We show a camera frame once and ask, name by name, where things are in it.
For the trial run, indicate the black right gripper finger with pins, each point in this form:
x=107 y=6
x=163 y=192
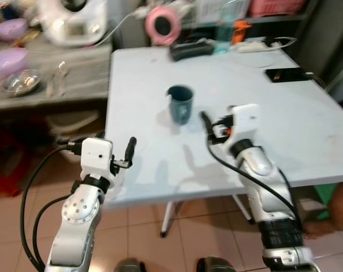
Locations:
x=206 y=122

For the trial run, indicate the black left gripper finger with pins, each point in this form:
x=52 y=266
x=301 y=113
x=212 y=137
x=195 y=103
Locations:
x=72 y=147
x=131 y=148

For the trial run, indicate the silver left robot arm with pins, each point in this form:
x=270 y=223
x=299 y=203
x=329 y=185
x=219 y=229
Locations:
x=80 y=212

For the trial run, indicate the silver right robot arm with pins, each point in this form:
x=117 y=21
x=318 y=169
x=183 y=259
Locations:
x=261 y=170

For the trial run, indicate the white plastic bucket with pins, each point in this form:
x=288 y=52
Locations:
x=72 y=122

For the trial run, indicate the dark blue mug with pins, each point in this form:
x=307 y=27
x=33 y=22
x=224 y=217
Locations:
x=180 y=105

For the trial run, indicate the white folding table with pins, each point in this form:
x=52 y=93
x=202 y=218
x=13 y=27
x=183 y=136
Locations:
x=262 y=90

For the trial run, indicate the black oblong case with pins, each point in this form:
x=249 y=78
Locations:
x=191 y=51

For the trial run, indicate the grey cloth side table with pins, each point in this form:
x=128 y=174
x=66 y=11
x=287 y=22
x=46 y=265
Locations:
x=86 y=68

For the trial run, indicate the black flat phone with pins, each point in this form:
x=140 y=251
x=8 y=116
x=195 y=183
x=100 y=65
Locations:
x=287 y=75

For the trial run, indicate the clear blue water bottle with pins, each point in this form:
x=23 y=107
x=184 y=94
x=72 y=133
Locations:
x=223 y=37

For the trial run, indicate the white power strip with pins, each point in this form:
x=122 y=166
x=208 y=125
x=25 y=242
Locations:
x=256 y=45

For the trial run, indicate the person's bare leg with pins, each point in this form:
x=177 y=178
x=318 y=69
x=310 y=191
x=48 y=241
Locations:
x=341 y=209

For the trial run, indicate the green plastic stool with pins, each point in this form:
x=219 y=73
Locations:
x=325 y=194

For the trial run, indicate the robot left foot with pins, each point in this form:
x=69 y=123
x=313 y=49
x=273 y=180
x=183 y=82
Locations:
x=129 y=266

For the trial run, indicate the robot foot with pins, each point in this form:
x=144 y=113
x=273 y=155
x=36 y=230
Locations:
x=129 y=266
x=215 y=265

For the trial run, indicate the pink round mirror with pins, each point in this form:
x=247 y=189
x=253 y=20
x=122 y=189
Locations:
x=163 y=25

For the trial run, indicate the large purple plastic bowl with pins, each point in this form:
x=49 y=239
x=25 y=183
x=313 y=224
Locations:
x=7 y=61

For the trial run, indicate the white plastic basket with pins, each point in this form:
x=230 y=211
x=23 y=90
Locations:
x=222 y=10

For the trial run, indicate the white kitchen appliance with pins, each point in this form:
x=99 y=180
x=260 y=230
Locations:
x=72 y=22

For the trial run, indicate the small purple plastic bowl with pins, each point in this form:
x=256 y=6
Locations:
x=10 y=29

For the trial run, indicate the pink plastic basket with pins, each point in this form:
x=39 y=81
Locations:
x=276 y=7

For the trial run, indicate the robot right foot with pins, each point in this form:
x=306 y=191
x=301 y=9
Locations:
x=215 y=265

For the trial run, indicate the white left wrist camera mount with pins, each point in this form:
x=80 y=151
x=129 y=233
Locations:
x=97 y=154

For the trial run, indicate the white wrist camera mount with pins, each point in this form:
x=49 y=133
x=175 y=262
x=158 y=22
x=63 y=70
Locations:
x=97 y=154
x=245 y=119

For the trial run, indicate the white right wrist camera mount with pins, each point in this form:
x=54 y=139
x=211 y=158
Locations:
x=245 y=119

